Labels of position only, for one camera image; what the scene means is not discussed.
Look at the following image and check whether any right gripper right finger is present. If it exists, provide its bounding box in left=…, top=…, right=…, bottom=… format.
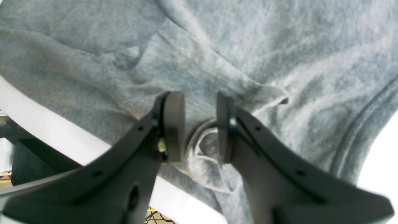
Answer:
left=217, top=92, right=394, bottom=224

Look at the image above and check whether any grey t-shirt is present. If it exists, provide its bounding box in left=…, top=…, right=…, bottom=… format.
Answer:
left=1, top=0, right=397, bottom=224

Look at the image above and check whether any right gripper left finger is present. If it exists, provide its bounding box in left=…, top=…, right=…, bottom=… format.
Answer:
left=1, top=91, right=185, bottom=224

